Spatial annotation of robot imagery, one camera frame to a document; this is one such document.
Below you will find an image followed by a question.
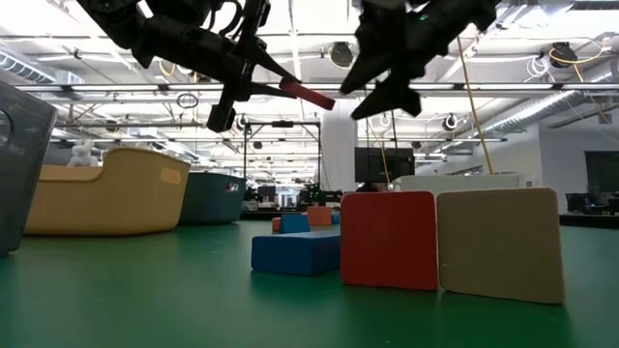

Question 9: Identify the large blue block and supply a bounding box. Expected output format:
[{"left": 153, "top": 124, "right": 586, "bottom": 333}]
[{"left": 250, "top": 230, "right": 342, "bottom": 277}]

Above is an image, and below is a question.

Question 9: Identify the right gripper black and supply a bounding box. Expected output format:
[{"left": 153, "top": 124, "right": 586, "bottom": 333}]
[{"left": 339, "top": 0, "right": 461, "bottom": 122}]

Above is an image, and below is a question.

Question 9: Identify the silver ventilation duct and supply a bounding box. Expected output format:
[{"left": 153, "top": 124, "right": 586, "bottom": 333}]
[{"left": 478, "top": 57, "right": 619, "bottom": 139}]

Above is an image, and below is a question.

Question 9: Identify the black computer monitor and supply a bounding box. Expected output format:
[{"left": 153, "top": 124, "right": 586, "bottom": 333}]
[{"left": 353, "top": 146, "right": 417, "bottom": 185}]

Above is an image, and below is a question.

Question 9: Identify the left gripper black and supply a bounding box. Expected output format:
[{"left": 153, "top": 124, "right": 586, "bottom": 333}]
[{"left": 130, "top": 0, "right": 303, "bottom": 133}]

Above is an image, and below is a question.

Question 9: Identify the white plastic bin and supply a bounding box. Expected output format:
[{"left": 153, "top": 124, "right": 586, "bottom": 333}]
[{"left": 392, "top": 173, "right": 522, "bottom": 197}]

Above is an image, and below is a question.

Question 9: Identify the black table edge rail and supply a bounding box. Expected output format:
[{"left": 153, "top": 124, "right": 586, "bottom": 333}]
[{"left": 240, "top": 210, "right": 619, "bottom": 228}]

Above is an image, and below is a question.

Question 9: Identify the black hanging cable loop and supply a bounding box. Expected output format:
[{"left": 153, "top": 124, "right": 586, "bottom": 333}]
[{"left": 175, "top": 92, "right": 200, "bottom": 110}]

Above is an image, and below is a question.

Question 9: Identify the red cube block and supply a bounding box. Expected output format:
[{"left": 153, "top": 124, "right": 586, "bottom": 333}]
[{"left": 306, "top": 206, "right": 334, "bottom": 228}]

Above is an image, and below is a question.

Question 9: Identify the large red square block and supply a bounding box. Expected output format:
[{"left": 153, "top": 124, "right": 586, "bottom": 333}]
[{"left": 339, "top": 190, "right": 439, "bottom": 293}]

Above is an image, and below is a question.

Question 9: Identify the red bar block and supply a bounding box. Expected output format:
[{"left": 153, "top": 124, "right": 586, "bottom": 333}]
[{"left": 279, "top": 78, "right": 337, "bottom": 112}]

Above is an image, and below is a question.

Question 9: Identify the dark wall screen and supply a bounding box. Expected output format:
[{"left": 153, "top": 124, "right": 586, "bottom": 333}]
[{"left": 583, "top": 150, "right": 619, "bottom": 194}]

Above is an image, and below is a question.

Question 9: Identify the white round pillar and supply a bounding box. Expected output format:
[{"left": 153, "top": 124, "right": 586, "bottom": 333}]
[{"left": 320, "top": 99, "right": 360, "bottom": 192}]

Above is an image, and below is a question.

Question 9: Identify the small blue wedge block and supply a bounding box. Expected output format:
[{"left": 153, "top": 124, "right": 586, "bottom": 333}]
[{"left": 280, "top": 213, "right": 312, "bottom": 236}]

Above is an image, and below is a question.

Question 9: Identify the black rig frame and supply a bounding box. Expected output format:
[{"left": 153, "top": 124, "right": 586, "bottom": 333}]
[{"left": 242, "top": 120, "right": 323, "bottom": 194}]

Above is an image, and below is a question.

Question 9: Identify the white figure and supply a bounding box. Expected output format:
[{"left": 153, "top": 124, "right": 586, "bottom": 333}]
[{"left": 66, "top": 138, "right": 101, "bottom": 168}]

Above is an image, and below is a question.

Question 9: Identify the grey plastic bin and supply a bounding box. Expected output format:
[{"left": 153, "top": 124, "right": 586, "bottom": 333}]
[{"left": 0, "top": 79, "right": 59, "bottom": 258}]

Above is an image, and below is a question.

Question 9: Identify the black ceiling cable reel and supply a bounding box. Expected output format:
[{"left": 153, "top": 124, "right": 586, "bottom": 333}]
[
  {"left": 549, "top": 41, "right": 578, "bottom": 70},
  {"left": 329, "top": 41, "right": 355, "bottom": 70}
]

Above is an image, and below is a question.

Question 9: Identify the dark teal plastic bin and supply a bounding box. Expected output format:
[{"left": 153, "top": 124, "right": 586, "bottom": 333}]
[{"left": 177, "top": 171, "right": 248, "bottom": 227}]

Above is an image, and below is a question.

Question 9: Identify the large beige square block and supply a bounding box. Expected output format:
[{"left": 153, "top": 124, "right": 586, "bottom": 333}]
[{"left": 435, "top": 187, "right": 566, "bottom": 305}]

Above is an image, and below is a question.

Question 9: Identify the yellow plastic bin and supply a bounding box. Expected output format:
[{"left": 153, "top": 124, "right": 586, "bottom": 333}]
[{"left": 24, "top": 146, "right": 192, "bottom": 238}]

